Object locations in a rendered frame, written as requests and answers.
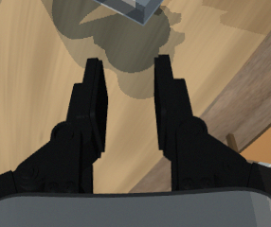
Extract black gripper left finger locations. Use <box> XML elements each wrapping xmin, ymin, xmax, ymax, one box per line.
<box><xmin>0</xmin><ymin>58</ymin><xmax>108</xmax><ymax>198</ymax></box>

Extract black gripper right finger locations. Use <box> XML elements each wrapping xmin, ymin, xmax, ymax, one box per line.
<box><xmin>154</xmin><ymin>55</ymin><xmax>271</xmax><ymax>195</ymax></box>

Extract grey open metal box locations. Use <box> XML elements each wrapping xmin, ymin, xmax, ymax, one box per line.
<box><xmin>93</xmin><ymin>0</ymin><xmax>164</xmax><ymax>26</ymax></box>

